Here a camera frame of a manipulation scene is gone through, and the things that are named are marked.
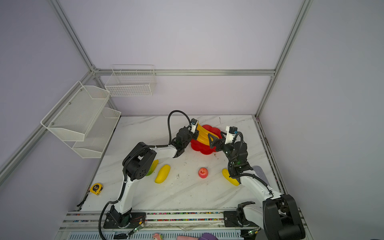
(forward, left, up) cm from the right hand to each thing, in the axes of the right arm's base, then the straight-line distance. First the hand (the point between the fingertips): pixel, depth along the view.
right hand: (214, 133), depth 79 cm
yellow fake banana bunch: (+12, +6, -17) cm, 21 cm away
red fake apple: (-13, +6, -20) cm, 25 cm away
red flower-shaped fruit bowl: (+4, +5, -22) cm, 23 cm away
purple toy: (-43, +4, -25) cm, 50 cm away
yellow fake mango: (-14, -8, -22) cm, 27 cm away
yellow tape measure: (-23, +66, -21) cm, 73 cm away
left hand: (+16, +10, -10) cm, 21 cm away
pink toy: (-44, +27, -21) cm, 56 cm away
